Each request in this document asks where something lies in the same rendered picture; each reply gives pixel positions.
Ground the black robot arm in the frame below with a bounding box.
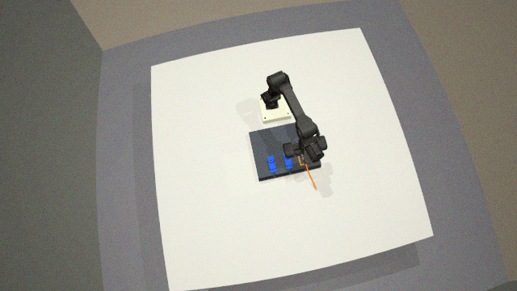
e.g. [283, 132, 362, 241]
[261, 71, 324, 164]

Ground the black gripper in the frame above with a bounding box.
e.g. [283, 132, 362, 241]
[283, 135, 327, 158]

